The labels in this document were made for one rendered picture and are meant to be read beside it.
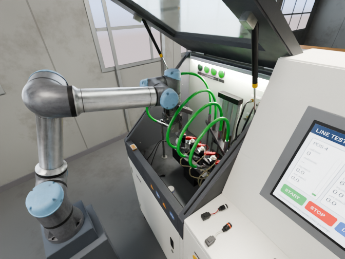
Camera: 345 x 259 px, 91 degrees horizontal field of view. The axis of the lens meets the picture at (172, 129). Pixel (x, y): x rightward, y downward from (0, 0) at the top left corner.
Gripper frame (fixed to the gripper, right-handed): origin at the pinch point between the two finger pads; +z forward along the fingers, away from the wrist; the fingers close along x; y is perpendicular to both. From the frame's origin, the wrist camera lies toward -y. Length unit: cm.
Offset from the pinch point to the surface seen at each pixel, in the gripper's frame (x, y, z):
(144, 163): -3.3, 21.8, 15.3
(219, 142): 20.6, -12.7, 0.3
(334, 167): 63, -7, -22
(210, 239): 49, 20, 10
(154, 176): 9.0, 21.3, 15.3
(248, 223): 53, 3, 12
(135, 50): -169, -50, -17
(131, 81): -170, -36, 24
